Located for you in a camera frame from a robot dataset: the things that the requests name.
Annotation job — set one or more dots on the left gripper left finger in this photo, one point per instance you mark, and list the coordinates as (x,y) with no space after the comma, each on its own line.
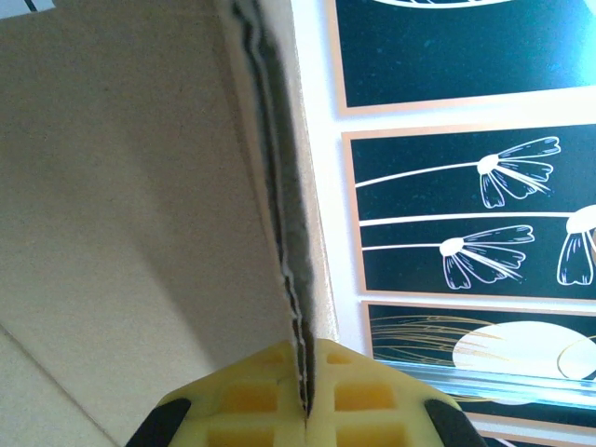
(242,400)

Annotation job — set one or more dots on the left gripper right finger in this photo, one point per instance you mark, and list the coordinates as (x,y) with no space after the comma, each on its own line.
(372,405)

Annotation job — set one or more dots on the brown cardboard box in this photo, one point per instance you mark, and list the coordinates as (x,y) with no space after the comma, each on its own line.
(116,186)

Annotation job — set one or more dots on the dark panel pale disc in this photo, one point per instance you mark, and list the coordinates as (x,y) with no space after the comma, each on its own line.
(512,344)

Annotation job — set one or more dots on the dark panel feather leaf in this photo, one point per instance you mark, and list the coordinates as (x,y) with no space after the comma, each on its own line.
(535,421)

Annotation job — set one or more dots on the dark panel with two flowers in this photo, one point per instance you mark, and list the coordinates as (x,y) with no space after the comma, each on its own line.
(419,195)

